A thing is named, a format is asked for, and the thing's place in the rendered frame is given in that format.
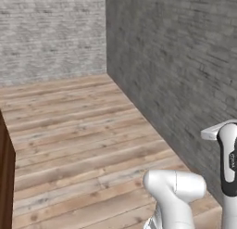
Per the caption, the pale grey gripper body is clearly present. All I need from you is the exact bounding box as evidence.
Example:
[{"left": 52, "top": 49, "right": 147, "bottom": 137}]
[{"left": 200, "top": 119, "right": 237, "bottom": 142}]

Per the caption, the dark brown wooden cabinet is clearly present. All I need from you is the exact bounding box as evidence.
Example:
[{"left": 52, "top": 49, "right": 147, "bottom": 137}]
[{"left": 0, "top": 109, "right": 17, "bottom": 229}]

